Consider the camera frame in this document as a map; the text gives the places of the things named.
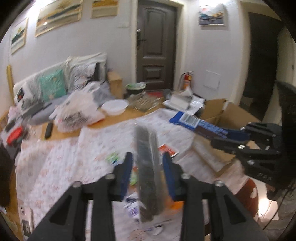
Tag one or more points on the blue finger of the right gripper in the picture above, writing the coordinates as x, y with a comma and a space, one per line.
236, 135

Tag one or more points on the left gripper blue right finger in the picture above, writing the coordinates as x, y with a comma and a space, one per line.
176, 187

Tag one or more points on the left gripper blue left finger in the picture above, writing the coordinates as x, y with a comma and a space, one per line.
122, 173

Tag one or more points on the silver red spicy strips packet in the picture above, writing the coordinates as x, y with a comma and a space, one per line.
166, 148

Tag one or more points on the clear dark snack packet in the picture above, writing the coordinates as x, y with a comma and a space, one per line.
151, 186

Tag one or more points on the blue barcode snack packet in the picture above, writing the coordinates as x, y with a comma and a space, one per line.
199, 126

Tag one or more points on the green blue candy stick packet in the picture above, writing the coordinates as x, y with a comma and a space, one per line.
115, 159

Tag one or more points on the brown cardboard box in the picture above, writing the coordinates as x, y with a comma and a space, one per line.
224, 114

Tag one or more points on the white plastic bowl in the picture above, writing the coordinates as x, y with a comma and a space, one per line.
115, 107

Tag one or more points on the white paper packaging pile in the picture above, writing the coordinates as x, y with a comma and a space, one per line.
185, 101

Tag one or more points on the clear plastic tray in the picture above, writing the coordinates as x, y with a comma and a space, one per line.
143, 102

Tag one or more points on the red fire extinguisher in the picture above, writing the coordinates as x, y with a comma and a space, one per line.
185, 80

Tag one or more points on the pink cartoon print tablecloth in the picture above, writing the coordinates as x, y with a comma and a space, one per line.
46, 169

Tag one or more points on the white printed plastic bag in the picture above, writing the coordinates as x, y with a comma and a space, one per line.
78, 110

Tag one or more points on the black remote control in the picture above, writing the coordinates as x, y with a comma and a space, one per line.
48, 131

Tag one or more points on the teal cushion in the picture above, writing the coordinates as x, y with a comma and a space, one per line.
53, 85

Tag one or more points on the red lid container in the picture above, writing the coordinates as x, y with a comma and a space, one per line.
14, 136

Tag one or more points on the dark brown door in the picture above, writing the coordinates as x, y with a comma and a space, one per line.
156, 44

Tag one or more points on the white wall access panel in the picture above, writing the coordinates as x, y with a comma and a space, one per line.
212, 80

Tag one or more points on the mountain picture on wall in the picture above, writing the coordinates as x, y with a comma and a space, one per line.
211, 15

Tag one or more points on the small left wall painting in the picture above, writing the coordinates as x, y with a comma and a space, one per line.
18, 35

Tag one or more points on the long landscape wall painting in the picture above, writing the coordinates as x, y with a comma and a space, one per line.
57, 14

